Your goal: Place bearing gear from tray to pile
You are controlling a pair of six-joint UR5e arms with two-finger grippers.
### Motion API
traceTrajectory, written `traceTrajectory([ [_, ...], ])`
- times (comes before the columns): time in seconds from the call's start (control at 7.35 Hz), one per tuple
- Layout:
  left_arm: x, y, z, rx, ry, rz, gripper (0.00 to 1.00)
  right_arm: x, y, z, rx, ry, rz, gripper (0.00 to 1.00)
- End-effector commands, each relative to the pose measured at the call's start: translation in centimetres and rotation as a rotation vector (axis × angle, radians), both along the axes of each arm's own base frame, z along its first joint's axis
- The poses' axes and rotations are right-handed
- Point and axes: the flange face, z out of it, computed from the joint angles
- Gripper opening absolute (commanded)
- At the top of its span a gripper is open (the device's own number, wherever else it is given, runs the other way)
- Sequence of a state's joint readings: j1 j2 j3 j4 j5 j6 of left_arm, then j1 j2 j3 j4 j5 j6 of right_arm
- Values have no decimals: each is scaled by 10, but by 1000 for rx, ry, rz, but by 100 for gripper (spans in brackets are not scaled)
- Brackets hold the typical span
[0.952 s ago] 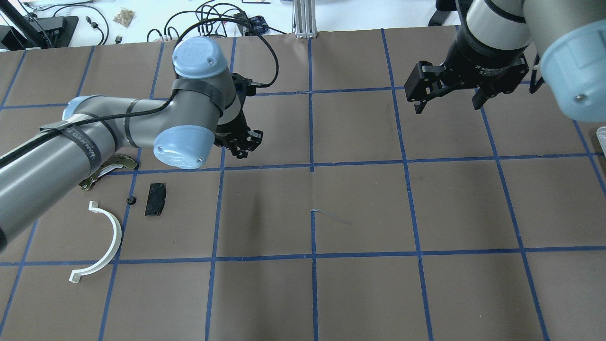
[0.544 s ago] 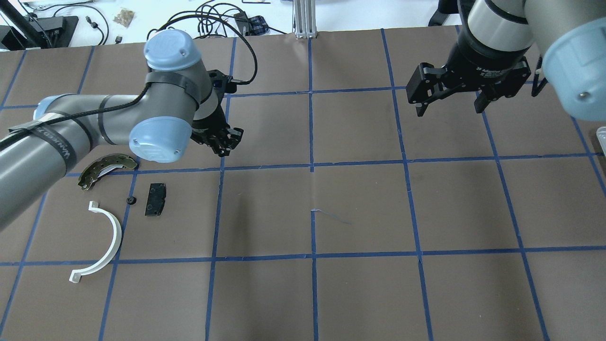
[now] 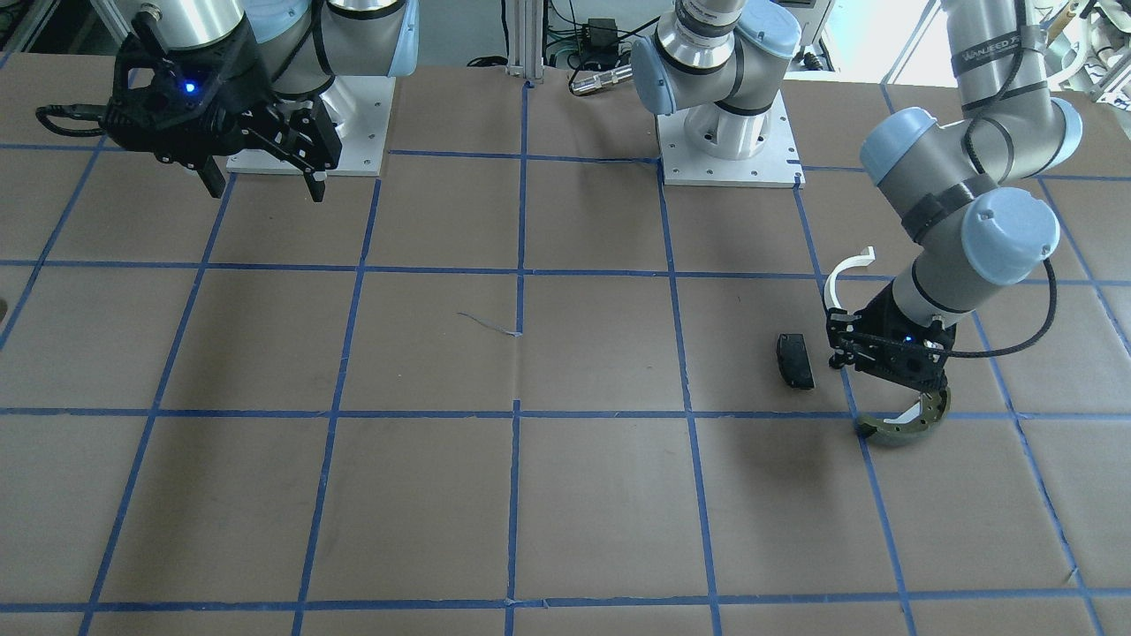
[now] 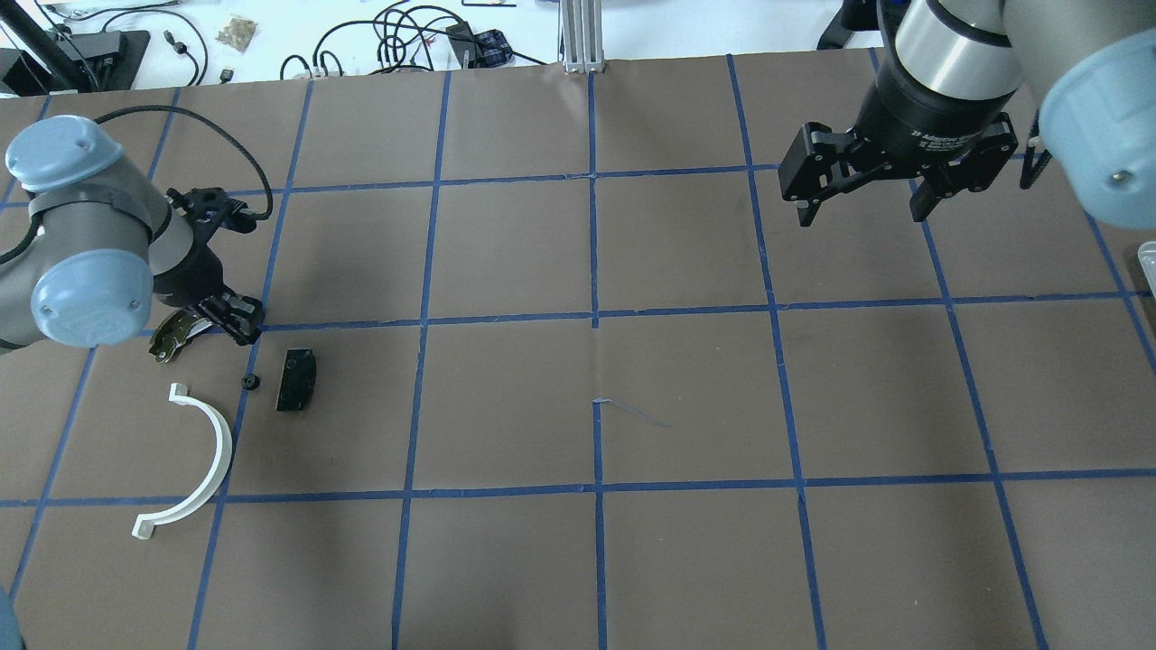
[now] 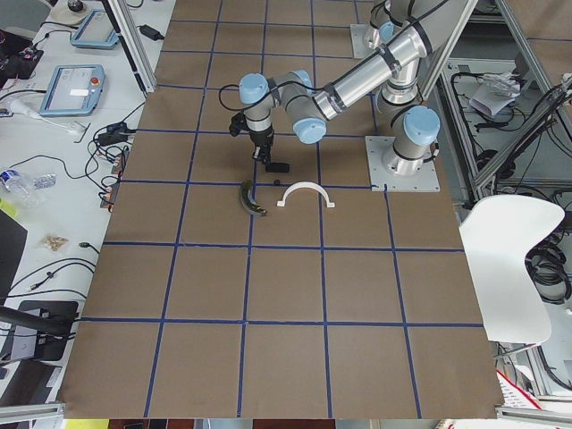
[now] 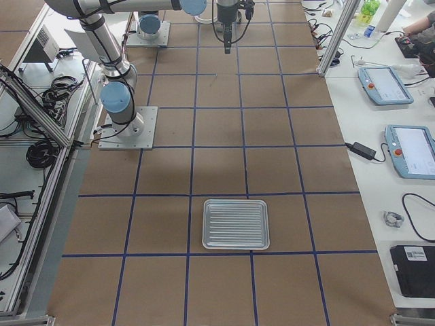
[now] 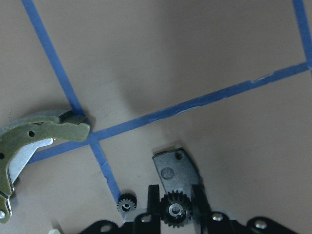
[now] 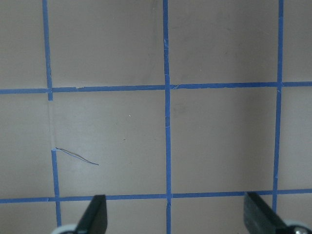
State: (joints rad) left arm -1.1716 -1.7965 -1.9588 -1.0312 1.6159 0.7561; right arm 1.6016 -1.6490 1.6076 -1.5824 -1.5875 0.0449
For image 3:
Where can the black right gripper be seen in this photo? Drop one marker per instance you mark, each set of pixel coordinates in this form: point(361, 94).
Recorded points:
point(239, 81)

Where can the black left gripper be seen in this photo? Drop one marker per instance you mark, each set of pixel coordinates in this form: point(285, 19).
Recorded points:
point(877, 314)

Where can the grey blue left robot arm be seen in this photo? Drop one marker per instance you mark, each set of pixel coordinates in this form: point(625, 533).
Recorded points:
point(722, 62)

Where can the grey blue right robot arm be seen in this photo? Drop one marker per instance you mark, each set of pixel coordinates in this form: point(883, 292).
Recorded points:
point(304, 44)

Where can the small black brake pad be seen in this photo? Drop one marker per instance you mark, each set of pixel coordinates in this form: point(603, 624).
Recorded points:
point(793, 363)

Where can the dark green brake shoe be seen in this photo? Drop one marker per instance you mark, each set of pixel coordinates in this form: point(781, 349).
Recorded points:
point(918, 422)

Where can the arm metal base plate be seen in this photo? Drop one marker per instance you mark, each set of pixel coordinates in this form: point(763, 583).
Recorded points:
point(360, 109)
point(707, 146)

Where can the aluminium frame post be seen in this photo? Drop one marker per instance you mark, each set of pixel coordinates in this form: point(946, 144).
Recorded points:
point(525, 36)

